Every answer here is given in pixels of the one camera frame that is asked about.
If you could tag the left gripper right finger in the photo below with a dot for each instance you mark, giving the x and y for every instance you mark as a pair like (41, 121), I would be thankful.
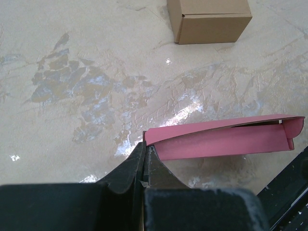
(170, 205)

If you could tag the brown cardboard box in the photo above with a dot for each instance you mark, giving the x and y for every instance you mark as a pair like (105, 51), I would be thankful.
(208, 21)

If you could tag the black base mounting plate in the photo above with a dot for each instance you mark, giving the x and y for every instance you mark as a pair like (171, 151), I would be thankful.
(285, 198)

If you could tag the pink paper box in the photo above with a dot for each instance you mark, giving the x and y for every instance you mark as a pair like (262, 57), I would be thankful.
(238, 136)

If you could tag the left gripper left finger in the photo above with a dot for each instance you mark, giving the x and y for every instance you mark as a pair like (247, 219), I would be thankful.
(111, 204)

